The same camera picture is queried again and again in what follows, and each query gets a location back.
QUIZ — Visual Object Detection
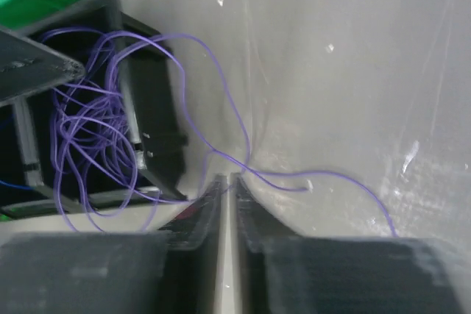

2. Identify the black two-compartment tray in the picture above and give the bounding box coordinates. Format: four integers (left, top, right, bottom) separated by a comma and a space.
1, 0, 188, 218

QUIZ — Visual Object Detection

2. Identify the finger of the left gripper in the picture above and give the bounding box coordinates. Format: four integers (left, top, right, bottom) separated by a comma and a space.
1, 29, 85, 103

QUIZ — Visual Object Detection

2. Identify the blue thin wire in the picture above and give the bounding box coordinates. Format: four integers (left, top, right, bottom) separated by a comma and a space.
0, 115, 36, 190

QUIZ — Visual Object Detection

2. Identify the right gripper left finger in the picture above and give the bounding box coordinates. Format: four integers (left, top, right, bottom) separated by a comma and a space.
1, 176, 227, 313

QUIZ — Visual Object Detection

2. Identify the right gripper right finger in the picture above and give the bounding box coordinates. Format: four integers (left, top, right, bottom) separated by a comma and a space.
231, 174, 470, 313

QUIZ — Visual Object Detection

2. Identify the purple thin wire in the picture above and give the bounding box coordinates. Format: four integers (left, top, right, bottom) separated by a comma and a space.
38, 26, 398, 238

